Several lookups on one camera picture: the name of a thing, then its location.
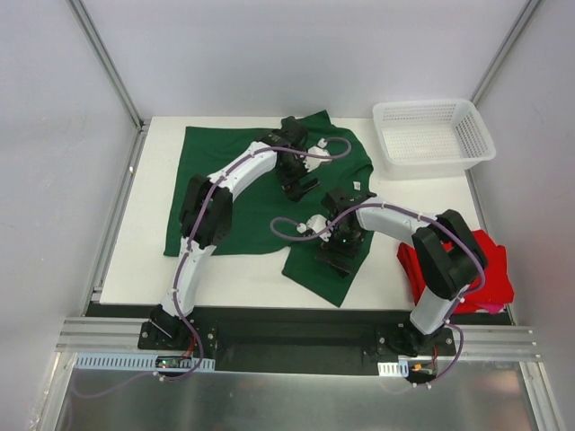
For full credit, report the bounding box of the green t shirt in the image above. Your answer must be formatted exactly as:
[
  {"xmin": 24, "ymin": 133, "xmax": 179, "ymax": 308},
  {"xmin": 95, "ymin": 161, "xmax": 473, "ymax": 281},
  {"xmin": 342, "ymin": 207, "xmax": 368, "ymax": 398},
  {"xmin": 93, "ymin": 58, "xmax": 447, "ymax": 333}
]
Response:
[{"xmin": 164, "ymin": 111, "xmax": 374, "ymax": 306}]

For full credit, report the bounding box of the white plastic basket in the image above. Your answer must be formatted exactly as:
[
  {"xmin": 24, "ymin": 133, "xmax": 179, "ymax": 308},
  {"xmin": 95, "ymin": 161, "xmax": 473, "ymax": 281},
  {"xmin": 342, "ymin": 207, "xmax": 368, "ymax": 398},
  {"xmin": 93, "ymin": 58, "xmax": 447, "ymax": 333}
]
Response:
[{"xmin": 372, "ymin": 99, "xmax": 496, "ymax": 180}]

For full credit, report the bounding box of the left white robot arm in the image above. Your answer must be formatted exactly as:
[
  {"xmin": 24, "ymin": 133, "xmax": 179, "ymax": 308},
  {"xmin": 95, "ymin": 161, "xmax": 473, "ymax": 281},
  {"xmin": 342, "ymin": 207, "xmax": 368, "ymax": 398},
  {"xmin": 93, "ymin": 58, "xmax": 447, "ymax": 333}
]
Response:
[{"xmin": 140, "ymin": 117, "xmax": 319, "ymax": 349}]

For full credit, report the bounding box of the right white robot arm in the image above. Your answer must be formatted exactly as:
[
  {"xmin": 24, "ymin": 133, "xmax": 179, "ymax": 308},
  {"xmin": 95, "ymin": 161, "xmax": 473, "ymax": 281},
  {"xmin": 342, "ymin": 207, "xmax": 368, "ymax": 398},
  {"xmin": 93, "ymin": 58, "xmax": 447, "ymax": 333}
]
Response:
[{"xmin": 299, "ymin": 189, "xmax": 488, "ymax": 356}]

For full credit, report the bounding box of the red folded t shirt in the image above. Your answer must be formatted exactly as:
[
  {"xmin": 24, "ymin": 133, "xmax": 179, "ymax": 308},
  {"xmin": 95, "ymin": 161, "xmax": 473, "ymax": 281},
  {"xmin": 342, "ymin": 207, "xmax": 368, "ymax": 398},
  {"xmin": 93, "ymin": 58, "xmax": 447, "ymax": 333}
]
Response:
[{"xmin": 396, "ymin": 230, "xmax": 515, "ymax": 314}]

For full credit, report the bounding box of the pink folded t shirt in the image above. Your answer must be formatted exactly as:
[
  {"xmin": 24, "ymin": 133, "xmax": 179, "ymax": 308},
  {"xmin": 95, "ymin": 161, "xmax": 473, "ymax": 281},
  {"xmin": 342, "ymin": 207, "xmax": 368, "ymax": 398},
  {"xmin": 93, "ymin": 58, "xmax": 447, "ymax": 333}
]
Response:
[{"xmin": 477, "ymin": 303, "xmax": 505, "ymax": 314}]

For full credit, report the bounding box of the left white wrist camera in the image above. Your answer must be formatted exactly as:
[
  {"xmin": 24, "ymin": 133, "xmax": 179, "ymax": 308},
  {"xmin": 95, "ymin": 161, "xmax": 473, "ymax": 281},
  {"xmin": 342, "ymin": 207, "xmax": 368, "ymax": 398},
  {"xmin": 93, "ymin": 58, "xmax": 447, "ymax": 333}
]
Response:
[{"xmin": 303, "ymin": 138, "xmax": 332, "ymax": 172}]

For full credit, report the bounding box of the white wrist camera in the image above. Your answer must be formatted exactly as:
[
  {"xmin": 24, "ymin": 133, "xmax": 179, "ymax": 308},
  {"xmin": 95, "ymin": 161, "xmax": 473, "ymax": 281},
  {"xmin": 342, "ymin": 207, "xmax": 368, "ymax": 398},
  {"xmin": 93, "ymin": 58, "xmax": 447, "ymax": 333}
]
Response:
[
  {"xmin": 296, "ymin": 215, "xmax": 329, "ymax": 236},
  {"xmin": 303, "ymin": 138, "xmax": 332, "ymax": 172}
]

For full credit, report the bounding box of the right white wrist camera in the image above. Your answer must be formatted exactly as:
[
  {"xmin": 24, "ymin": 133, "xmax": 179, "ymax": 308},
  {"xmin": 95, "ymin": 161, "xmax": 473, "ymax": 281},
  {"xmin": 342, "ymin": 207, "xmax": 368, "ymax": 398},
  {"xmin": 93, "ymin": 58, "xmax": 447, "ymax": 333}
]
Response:
[{"xmin": 296, "ymin": 215, "xmax": 329, "ymax": 236}]

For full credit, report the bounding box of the right white cable duct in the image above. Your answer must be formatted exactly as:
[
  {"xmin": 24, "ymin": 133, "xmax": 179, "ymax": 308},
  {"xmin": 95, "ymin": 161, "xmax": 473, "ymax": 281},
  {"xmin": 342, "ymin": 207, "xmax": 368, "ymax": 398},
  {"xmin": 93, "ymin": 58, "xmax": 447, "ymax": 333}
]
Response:
[{"xmin": 377, "ymin": 360, "xmax": 409, "ymax": 378}]

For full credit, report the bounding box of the white cable duct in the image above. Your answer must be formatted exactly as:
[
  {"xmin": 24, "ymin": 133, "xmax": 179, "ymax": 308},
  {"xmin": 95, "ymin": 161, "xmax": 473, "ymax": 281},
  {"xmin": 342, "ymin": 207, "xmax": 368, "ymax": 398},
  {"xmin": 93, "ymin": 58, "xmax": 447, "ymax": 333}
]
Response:
[
  {"xmin": 377, "ymin": 360, "xmax": 409, "ymax": 378},
  {"xmin": 75, "ymin": 353, "xmax": 216, "ymax": 374}
]

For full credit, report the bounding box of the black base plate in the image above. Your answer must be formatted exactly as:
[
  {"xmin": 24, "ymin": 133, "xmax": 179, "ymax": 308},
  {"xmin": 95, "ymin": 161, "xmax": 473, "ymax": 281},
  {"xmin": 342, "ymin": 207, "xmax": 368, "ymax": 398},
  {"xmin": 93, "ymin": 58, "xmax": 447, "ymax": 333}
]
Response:
[{"xmin": 137, "ymin": 306, "xmax": 456, "ymax": 375}]

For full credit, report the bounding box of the aluminium frame rail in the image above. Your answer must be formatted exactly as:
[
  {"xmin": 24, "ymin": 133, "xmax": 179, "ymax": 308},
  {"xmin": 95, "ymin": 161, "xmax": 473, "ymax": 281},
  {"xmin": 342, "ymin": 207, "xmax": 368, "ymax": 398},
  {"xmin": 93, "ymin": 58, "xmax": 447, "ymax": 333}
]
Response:
[{"xmin": 56, "ymin": 317, "xmax": 543, "ymax": 362}]

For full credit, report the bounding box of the left white cable duct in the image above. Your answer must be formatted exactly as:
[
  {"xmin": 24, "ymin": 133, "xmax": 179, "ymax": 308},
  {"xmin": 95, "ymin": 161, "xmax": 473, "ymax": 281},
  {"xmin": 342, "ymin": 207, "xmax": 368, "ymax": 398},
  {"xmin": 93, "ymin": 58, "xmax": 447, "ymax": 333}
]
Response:
[{"xmin": 75, "ymin": 353, "xmax": 216, "ymax": 374}]

